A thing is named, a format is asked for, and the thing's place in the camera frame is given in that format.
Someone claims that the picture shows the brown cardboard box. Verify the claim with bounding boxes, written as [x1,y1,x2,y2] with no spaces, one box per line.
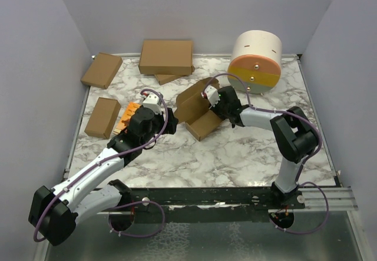
[174,77,223,141]

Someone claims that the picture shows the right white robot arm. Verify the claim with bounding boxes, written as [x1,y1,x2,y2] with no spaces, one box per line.
[201,85,322,209]

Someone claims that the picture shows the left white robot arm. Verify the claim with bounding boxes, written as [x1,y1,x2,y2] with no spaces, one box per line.
[28,106,178,246]

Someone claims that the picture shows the small cardboard box under stack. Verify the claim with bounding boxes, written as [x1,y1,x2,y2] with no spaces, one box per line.
[155,74,181,85]

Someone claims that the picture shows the folded cardboard box front left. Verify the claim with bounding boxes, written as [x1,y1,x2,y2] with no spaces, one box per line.
[84,97,121,139]

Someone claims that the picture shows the large folded cardboard box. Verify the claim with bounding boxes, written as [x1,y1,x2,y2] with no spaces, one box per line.
[138,39,194,75]

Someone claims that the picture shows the folded cardboard box back left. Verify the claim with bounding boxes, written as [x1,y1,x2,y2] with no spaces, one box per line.
[81,52,123,89]

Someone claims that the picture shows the round pastel drawer cabinet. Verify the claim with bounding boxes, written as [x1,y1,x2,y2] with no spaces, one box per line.
[227,30,282,94]

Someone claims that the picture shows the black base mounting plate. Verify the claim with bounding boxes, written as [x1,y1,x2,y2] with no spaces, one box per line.
[110,187,305,223]

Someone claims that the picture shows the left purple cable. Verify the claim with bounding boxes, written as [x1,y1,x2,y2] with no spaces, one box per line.
[32,88,169,242]

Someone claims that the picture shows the purple cable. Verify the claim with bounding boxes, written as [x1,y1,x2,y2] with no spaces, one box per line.
[32,88,169,242]
[200,72,330,234]

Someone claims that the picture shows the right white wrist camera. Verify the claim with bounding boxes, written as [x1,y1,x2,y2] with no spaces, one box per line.
[201,85,220,107]

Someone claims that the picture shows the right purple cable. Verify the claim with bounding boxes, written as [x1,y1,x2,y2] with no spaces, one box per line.
[200,72,330,234]

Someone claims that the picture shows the aluminium rail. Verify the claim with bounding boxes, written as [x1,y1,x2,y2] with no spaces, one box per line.
[300,187,359,212]

